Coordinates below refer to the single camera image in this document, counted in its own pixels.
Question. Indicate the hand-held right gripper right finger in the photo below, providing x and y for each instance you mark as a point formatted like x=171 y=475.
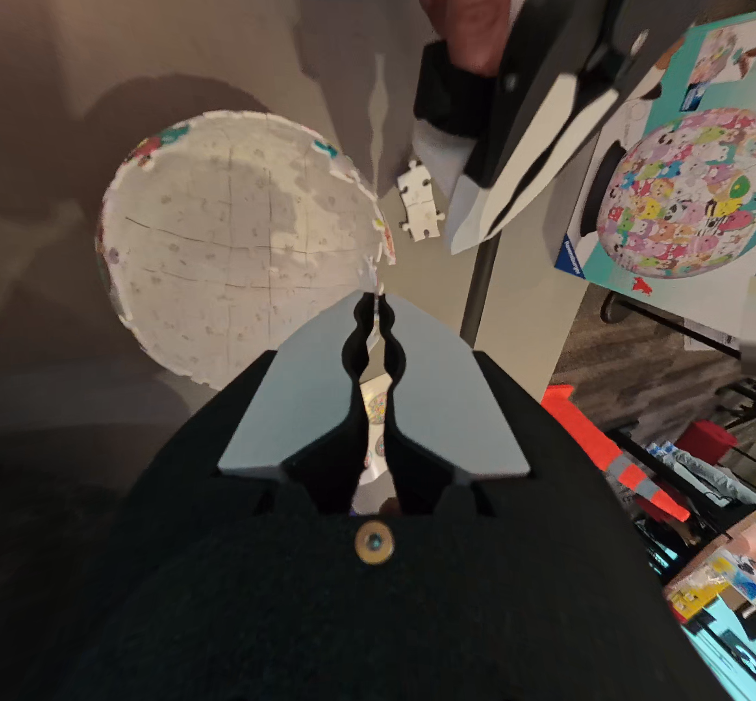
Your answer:
x=455 y=418

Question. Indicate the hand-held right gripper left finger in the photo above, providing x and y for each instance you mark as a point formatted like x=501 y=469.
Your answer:
x=295 y=418

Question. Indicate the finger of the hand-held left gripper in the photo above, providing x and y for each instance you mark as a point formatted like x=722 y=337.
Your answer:
x=443 y=158
x=473 y=234

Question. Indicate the colourful puzzle ball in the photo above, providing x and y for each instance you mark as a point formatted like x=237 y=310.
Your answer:
x=225 y=252

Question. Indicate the two joined white puzzle pieces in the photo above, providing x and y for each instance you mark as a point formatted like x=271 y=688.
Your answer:
x=418 y=199

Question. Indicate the white puzzle leaflet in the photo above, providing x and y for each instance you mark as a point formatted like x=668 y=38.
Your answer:
x=376 y=406

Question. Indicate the colourful puzzle box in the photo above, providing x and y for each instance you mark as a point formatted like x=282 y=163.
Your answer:
x=685 y=205

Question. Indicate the person's left hand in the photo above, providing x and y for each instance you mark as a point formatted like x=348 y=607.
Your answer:
x=473 y=4

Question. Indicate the red cloth bag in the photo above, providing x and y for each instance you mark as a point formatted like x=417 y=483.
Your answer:
x=709 y=441

